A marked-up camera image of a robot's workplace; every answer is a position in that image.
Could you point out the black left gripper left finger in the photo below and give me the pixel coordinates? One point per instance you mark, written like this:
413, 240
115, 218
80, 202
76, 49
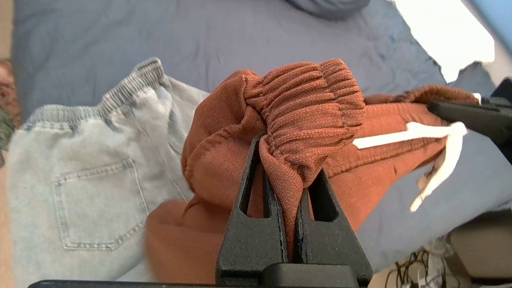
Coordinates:
248, 248

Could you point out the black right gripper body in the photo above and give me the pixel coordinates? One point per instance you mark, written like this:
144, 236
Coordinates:
504, 94

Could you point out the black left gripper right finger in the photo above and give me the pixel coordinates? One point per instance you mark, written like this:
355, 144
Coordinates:
332, 248

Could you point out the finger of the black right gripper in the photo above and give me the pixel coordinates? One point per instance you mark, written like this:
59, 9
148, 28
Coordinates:
480, 118

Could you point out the rust brown shorts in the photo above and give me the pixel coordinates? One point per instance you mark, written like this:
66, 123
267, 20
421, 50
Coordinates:
312, 100

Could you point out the light blue denim shorts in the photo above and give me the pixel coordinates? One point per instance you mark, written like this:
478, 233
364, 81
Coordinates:
100, 180

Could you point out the white pillow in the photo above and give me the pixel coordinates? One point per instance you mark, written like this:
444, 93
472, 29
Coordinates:
440, 32

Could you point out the blue pillow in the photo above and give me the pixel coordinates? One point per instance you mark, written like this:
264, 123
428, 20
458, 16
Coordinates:
328, 6

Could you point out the blue bed cover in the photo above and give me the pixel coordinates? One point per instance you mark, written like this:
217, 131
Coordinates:
240, 32

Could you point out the multicoloured cloth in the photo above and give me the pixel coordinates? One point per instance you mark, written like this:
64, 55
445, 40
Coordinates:
6, 112

